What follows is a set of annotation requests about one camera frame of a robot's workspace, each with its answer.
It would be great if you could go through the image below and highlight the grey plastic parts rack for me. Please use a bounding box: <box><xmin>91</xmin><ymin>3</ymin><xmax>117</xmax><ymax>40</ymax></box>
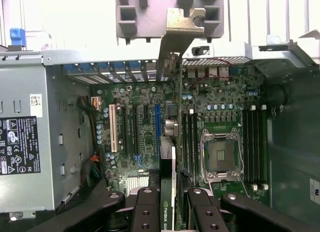
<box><xmin>115</xmin><ymin>0</ymin><xmax>225</xmax><ymax>44</ymax></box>

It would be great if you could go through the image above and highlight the CPU socket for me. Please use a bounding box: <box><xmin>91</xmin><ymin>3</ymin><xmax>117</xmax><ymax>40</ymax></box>
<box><xmin>200</xmin><ymin>127</ymin><xmax>245</xmax><ymax>185</ymax></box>

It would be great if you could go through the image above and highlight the coloured power wire bundle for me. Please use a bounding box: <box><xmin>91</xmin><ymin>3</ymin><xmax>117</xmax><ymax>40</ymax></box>
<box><xmin>76</xmin><ymin>96</ymin><xmax>104</xmax><ymax>188</ymax></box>

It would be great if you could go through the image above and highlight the grey power supply unit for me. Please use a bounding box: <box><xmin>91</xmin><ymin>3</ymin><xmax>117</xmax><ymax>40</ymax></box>
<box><xmin>0</xmin><ymin>63</ymin><xmax>69</xmax><ymax>213</ymax></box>

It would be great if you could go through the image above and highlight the blue plastic case latch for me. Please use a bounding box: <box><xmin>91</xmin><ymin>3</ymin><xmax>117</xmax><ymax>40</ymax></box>
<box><xmin>9</xmin><ymin>27</ymin><xmax>27</xmax><ymax>48</ymax></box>

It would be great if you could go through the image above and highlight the open black PC case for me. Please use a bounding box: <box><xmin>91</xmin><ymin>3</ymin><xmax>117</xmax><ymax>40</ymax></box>
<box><xmin>0</xmin><ymin>28</ymin><xmax>320</xmax><ymax>232</ymax></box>

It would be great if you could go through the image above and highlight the green motherboard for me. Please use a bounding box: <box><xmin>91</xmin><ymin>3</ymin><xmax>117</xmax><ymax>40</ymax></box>
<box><xmin>89</xmin><ymin>63</ymin><xmax>270</xmax><ymax>208</ymax></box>

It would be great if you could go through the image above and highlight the white expansion slot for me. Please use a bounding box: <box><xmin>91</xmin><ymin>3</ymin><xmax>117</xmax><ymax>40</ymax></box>
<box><xmin>108</xmin><ymin>103</ymin><xmax>119</xmax><ymax>153</ymax></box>

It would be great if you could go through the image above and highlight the silver chipset heatsink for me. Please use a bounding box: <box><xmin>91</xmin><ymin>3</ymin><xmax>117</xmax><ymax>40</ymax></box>
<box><xmin>125</xmin><ymin>175</ymin><xmax>151</xmax><ymax>190</ymax></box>

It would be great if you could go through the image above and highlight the blue expansion slot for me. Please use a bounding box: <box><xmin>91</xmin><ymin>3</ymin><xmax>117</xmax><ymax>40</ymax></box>
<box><xmin>154</xmin><ymin>103</ymin><xmax>162</xmax><ymax>145</ymax></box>

